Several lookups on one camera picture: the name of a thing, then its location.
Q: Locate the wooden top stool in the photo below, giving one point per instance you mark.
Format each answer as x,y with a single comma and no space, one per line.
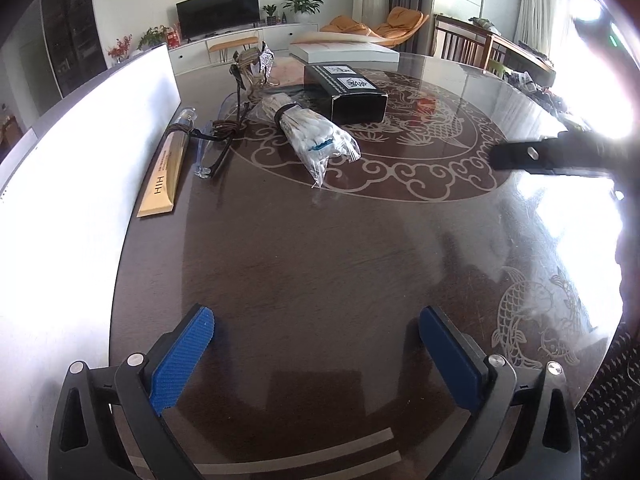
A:
232,44

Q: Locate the red gift box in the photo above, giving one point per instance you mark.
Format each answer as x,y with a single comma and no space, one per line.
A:
174,36

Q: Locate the clear glass tube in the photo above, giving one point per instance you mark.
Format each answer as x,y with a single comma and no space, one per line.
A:
184,117

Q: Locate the wooden armchair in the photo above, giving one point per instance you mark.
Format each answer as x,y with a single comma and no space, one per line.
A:
470,45

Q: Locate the white television cabinet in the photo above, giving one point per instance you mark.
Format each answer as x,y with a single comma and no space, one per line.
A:
195,55

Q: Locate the red flowers in vase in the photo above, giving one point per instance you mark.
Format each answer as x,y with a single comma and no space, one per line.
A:
120,50

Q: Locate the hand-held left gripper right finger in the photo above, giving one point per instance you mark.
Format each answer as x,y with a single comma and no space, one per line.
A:
450,360

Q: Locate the beige long paper packet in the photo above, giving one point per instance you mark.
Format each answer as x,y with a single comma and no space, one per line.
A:
162,180

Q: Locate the bag of cotton swabs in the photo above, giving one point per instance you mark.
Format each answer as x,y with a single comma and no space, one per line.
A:
315,140

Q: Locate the black television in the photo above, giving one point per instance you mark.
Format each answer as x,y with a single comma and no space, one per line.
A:
217,10

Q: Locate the white flat box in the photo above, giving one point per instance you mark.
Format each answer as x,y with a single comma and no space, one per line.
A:
345,52

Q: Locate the black box with white labels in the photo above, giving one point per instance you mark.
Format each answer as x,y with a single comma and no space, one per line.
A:
350,105

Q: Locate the small plant in dark pot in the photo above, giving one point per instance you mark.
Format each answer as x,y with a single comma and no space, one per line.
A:
270,14

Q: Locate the clear safety glasses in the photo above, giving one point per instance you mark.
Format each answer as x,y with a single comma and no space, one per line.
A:
220,152

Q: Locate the black display cabinet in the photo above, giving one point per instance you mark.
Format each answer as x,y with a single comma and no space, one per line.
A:
72,30

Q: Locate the bushy green potted plant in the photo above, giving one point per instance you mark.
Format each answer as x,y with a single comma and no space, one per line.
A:
152,37

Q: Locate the dark dotted cloth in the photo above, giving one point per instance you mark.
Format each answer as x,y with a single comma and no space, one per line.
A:
610,400

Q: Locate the brown flat packet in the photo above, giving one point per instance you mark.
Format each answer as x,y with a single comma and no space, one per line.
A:
290,71

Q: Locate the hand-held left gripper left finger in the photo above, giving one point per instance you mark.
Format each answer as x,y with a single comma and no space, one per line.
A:
182,360

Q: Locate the large green potted plant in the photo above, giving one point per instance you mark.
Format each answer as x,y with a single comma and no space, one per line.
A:
302,5

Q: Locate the large white cardboard box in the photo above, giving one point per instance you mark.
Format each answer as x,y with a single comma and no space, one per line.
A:
75,170

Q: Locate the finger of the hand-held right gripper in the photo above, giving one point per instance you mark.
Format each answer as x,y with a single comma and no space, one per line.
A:
550,155

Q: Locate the white sheer curtain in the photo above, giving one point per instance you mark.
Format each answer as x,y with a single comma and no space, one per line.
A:
545,5

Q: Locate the orange rocking chair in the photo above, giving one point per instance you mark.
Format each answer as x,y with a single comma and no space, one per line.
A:
400,22

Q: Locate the long beige board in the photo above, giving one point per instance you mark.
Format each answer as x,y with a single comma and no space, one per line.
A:
340,37

